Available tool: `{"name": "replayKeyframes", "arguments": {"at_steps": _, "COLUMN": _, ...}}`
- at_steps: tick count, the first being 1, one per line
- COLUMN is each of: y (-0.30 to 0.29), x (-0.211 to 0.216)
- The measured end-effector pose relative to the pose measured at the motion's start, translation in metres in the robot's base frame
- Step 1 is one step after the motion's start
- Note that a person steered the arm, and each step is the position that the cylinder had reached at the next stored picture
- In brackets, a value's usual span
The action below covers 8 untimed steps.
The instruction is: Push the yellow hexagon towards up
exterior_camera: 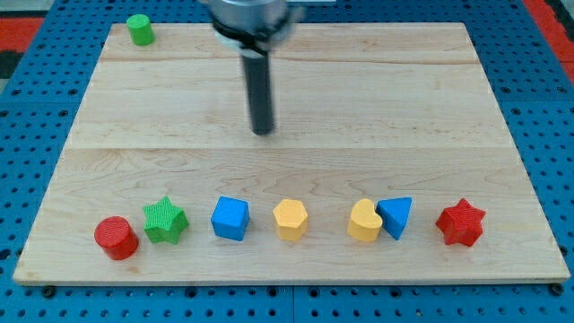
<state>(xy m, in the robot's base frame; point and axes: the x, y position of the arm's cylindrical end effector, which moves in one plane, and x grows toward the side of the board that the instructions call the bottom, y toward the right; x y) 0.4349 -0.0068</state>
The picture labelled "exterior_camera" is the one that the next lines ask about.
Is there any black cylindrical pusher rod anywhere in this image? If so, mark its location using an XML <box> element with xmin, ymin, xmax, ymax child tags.
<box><xmin>242</xmin><ymin>56</ymin><xmax>274</xmax><ymax>135</ymax></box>

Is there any yellow hexagon block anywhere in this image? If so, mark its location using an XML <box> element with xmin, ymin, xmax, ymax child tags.
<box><xmin>273</xmin><ymin>199</ymin><xmax>309</xmax><ymax>241</ymax></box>

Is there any green cylinder block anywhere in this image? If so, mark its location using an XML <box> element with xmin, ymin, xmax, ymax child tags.
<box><xmin>126</xmin><ymin>13</ymin><xmax>155</xmax><ymax>46</ymax></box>

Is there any light wooden board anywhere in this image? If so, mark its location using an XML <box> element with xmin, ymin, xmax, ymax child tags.
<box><xmin>13</xmin><ymin>22</ymin><xmax>570</xmax><ymax>286</ymax></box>

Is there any blue cube block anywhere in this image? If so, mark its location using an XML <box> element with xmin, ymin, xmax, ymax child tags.
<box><xmin>211</xmin><ymin>196</ymin><xmax>250</xmax><ymax>241</ymax></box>

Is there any green star block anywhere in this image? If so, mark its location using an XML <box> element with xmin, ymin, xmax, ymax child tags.
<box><xmin>143</xmin><ymin>196</ymin><xmax>189</xmax><ymax>245</ymax></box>

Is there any yellow heart block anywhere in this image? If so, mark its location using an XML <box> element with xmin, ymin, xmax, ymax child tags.
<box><xmin>347</xmin><ymin>198</ymin><xmax>383</xmax><ymax>242</ymax></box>

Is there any blue triangle block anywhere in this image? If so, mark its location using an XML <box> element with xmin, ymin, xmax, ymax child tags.
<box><xmin>376</xmin><ymin>196</ymin><xmax>413</xmax><ymax>240</ymax></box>

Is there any red cylinder block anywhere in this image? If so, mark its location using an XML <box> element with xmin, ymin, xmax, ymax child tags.
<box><xmin>93</xmin><ymin>216</ymin><xmax>139</xmax><ymax>260</ymax></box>

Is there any red star block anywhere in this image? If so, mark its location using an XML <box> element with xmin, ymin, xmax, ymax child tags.
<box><xmin>435</xmin><ymin>198</ymin><xmax>486</xmax><ymax>247</ymax></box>

